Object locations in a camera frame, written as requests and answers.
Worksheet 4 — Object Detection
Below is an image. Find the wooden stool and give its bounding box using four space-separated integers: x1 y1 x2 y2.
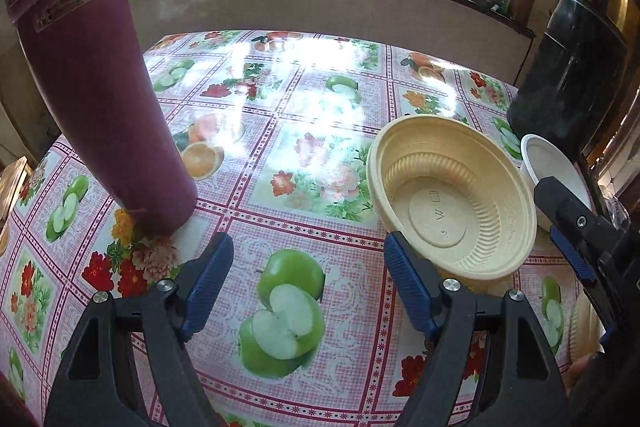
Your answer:
0 156 32 225

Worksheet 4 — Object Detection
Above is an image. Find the beige ribbed disposable bowl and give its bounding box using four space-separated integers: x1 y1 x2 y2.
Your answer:
367 115 537 296

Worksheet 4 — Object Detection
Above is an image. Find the floral fruit plastic tablecloth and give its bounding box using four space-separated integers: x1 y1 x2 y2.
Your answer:
1 30 522 426

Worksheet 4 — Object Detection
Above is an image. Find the small white disposable bowl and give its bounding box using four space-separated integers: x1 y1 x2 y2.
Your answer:
520 133 593 210

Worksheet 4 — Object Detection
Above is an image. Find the black electric kettle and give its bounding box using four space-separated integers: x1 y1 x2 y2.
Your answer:
508 0 627 161

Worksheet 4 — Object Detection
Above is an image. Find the maroon thermos bottle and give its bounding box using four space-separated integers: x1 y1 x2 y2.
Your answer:
6 0 198 235

